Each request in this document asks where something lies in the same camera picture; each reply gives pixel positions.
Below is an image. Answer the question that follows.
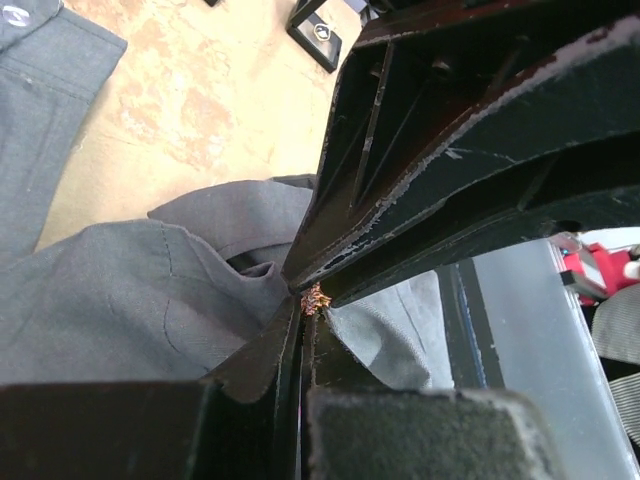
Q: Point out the gold brooch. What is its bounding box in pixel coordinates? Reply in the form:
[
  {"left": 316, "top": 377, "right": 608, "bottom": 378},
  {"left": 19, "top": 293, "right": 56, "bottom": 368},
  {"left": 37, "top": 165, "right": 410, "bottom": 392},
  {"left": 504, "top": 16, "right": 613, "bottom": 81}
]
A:
[{"left": 301, "top": 283, "right": 331, "bottom": 316}]

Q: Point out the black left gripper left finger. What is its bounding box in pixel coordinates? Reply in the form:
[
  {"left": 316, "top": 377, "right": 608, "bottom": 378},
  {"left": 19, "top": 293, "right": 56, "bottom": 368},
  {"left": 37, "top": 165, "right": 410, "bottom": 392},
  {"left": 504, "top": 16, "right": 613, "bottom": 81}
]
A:
[{"left": 1, "top": 298, "right": 302, "bottom": 479}]

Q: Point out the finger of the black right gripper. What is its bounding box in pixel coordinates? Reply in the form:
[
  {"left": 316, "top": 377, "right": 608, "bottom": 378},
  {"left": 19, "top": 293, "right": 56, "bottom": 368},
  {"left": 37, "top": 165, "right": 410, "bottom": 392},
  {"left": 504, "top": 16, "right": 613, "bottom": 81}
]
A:
[
  {"left": 294, "top": 17, "right": 640, "bottom": 309},
  {"left": 280, "top": 0, "right": 640, "bottom": 294}
]

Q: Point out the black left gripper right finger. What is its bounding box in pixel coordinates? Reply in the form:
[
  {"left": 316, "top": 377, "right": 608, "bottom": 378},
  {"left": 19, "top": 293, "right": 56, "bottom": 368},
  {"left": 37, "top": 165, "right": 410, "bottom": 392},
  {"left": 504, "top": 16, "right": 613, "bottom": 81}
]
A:
[{"left": 300, "top": 314, "right": 561, "bottom": 479}]

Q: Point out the black open box frame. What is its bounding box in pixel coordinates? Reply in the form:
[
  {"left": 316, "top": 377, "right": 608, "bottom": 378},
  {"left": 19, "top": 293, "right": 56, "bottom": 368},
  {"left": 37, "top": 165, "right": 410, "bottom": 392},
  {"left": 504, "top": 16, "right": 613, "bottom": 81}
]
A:
[{"left": 286, "top": 0, "right": 370, "bottom": 74}]

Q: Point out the grey button-up shirt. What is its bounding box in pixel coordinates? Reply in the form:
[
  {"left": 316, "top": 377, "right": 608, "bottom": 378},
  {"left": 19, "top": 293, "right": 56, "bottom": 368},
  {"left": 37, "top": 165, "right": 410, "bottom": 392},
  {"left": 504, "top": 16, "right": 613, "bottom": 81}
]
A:
[{"left": 0, "top": 0, "right": 454, "bottom": 391}]

